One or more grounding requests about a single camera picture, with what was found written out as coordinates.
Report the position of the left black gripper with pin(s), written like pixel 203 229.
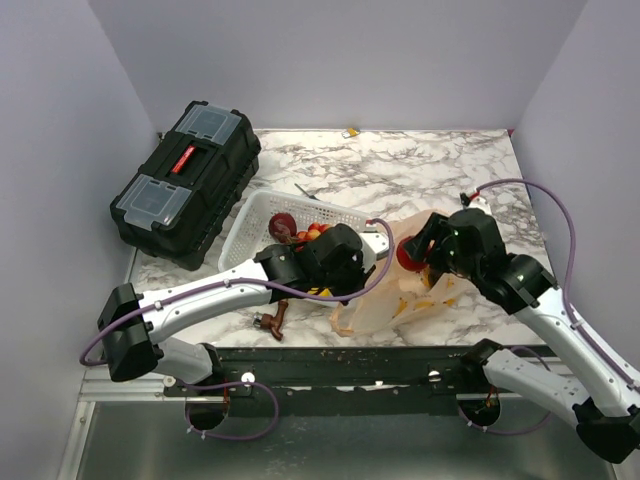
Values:
pixel 358 275

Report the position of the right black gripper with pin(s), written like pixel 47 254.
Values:
pixel 433 229

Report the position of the red fake tomato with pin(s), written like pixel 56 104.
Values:
pixel 406 262

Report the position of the red fake cherry bunch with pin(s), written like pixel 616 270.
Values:
pixel 313 231

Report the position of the orange translucent plastic bag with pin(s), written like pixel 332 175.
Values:
pixel 401 297

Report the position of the red fake apple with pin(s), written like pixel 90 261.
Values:
pixel 282 227

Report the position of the yellow fake bell pepper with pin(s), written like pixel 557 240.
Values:
pixel 319 292

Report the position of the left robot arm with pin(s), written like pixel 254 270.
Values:
pixel 138 329

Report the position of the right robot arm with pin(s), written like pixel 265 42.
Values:
pixel 601 401

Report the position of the small grey hex key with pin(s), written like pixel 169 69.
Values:
pixel 306 193

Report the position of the white plastic basket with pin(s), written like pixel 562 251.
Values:
pixel 249 233

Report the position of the brown faucet tap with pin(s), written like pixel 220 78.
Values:
pixel 272 322

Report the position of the small yellow tag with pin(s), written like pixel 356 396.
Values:
pixel 350 133

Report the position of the black plastic toolbox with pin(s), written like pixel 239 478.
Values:
pixel 177 202

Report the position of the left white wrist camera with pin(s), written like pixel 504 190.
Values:
pixel 375 247

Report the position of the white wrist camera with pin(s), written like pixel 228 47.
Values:
pixel 375 247
pixel 474 200

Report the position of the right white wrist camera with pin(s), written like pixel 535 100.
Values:
pixel 474 200

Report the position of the black mounting rail base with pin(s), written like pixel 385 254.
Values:
pixel 344 381

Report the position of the aluminium rail extrusion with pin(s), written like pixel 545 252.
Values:
pixel 97 386

